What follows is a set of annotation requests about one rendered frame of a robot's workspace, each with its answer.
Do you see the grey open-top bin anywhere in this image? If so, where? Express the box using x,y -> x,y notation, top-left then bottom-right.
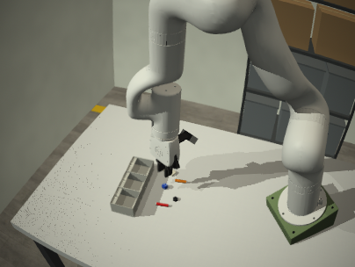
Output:
110,156 -> 155,217

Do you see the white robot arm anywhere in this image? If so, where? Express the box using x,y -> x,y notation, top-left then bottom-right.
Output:
127,0 -> 330,226

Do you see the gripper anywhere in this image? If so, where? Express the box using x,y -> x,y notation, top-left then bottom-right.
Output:
149,132 -> 180,177

